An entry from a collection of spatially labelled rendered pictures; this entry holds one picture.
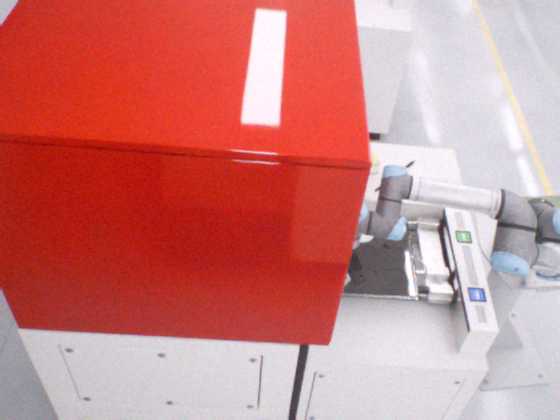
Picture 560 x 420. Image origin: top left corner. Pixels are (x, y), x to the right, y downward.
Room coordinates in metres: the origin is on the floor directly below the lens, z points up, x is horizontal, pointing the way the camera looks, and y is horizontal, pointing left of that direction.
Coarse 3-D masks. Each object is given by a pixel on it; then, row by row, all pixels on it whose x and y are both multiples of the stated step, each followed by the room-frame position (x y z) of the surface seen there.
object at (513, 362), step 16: (496, 288) 1.66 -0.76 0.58; (496, 304) 1.64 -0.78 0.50; (512, 304) 1.66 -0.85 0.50; (496, 320) 1.64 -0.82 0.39; (512, 320) 1.95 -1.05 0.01; (496, 336) 1.74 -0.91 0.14; (512, 336) 1.77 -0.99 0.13; (528, 336) 1.87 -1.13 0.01; (496, 352) 1.74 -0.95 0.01; (512, 352) 1.75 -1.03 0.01; (528, 352) 1.77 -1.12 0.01; (496, 368) 1.64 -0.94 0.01; (512, 368) 1.66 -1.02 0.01; (528, 368) 1.67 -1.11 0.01; (544, 368) 1.69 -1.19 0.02; (480, 384) 1.54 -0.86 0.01; (496, 384) 1.55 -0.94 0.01; (512, 384) 1.57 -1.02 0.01; (528, 384) 1.58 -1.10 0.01; (544, 384) 1.61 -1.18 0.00
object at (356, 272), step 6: (354, 252) 1.27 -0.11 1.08; (354, 258) 1.25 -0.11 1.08; (354, 264) 1.23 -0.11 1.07; (360, 264) 1.24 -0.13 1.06; (348, 270) 1.22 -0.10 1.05; (354, 270) 1.22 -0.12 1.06; (360, 270) 1.23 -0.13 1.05; (354, 276) 1.20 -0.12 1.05; (360, 276) 1.21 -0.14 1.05; (366, 276) 1.22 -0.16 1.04; (354, 282) 1.19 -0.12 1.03; (360, 282) 1.19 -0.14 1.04
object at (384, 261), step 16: (384, 240) 1.52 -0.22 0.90; (400, 240) 1.53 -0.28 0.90; (368, 256) 1.43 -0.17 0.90; (384, 256) 1.44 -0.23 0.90; (400, 256) 1.46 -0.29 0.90; (368, 272) 1.36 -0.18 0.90; (384, 272) 1.37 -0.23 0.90; (400, 272) 1.38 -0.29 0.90; (352, 288) 1.27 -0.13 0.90; (368, 288) 1.29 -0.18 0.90; (384, 288) 1.30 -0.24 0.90; (400, 288) 1.31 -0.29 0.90
